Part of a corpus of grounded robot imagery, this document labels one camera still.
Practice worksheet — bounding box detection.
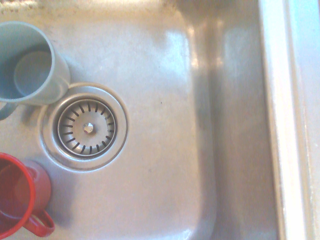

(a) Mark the stainless steel double sink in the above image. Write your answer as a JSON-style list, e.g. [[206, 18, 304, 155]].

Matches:
[[0, 0, 320, 240]]

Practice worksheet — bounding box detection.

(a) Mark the metal sink drain strainer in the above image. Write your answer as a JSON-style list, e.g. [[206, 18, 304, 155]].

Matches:
[[39, 82, 130, 172]]

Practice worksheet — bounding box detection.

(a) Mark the grey-blue mug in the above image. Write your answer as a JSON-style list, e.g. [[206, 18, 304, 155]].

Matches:
[[0, 21, 72, 121]]

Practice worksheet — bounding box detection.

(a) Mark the red mug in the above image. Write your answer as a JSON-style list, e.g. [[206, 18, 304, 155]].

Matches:
[[0, 152, 56, 238]]

